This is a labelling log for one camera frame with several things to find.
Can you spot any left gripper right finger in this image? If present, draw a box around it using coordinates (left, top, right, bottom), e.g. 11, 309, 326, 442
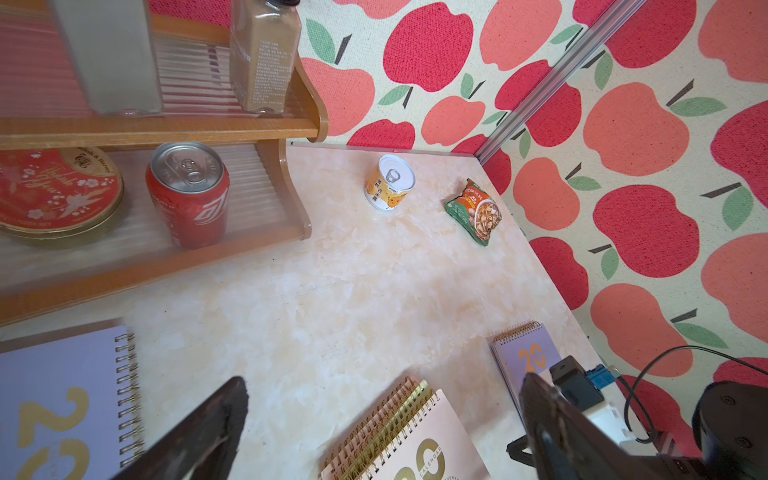
519, 373, 659, 479

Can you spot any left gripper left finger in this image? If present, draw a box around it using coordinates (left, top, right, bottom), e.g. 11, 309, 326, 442
115, 376, 249, 479

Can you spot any purple calendar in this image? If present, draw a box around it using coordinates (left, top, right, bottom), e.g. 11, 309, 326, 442
1, 319, 145, 479
490, 321, 562, 416

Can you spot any pink calendar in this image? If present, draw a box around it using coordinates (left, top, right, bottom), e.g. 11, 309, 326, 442
319, 376, 420, 479
358, 390, 491, 480

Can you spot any green calendar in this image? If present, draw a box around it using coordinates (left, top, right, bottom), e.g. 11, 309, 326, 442
320, 377, 431, 479

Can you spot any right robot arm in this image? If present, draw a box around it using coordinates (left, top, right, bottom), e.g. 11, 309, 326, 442
661, 381, 767, 479

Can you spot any wooden tiered shelf rack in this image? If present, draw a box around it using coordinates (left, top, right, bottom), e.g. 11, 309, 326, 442
1, 1, 328, 325

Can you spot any green orange snack packet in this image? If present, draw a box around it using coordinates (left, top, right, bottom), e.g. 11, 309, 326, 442
444, 178, 502, 247

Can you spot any red soda can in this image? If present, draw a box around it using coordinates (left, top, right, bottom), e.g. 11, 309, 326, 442
145, 142, 230, 249

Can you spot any flat red tin can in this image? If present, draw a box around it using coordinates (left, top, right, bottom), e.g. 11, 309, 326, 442
1, 147, 130, 249

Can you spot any white yellow food can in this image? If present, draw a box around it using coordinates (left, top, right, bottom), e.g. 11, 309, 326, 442
364, 154, 416, 211

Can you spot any left glass spice jar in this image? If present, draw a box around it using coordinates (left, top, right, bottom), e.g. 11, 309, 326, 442
48, 0, 163, 116

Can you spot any glass spice jar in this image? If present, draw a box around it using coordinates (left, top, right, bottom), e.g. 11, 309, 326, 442
229, 0, 302, 115
48, 0, 163, 116

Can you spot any right glass spice jar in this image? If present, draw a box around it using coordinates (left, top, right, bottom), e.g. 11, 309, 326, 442
229, 0, 302, 115

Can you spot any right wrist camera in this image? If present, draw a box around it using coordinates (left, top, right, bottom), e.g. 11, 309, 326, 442
549, 356, 657, 455

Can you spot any right aluminium corner post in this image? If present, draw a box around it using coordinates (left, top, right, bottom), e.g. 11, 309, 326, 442
475, 0, 646, 165

